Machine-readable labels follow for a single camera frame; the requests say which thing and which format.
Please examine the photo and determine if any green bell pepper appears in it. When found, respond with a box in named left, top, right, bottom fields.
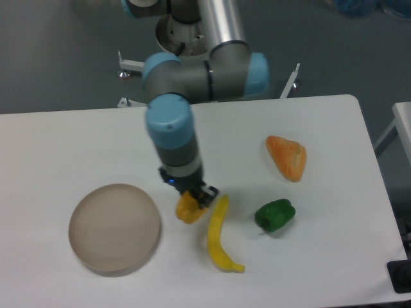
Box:
left=254, top=199, right=296, bottom=233

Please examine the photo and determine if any beige round plate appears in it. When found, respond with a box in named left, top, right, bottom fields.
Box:
left=68, top=184, right=161, bottom=277

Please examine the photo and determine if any yellow bell pepper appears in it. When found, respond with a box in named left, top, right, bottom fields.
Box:
left=175, top=192, right=208, bottom=224

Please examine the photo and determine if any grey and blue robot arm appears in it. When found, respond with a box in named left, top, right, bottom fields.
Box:
left=122, top=1, right=270, bottom=209

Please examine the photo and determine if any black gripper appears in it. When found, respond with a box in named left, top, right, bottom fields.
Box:
left=159, top=167, right=220, bottom=209

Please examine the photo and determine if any yellow banana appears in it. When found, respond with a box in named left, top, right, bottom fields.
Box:
left=207, top=195, right=245, bottom=273

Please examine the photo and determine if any white side table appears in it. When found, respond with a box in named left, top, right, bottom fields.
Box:
left=373, top=101, right=410, bottom=160

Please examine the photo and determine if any orange croissant bread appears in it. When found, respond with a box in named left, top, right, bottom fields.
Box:
left=265, top=135, right=307, bottom=182

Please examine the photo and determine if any blue plastic bag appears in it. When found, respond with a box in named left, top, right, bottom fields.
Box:
left=329, top=0, right=410, bottom=21

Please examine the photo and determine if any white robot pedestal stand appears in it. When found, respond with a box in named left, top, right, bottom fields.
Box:
left=116, top=14, right=301, bottom=108

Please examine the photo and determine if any black device at edge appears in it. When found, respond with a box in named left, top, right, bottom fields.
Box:
left=387, top=260, right=411, bottom=294

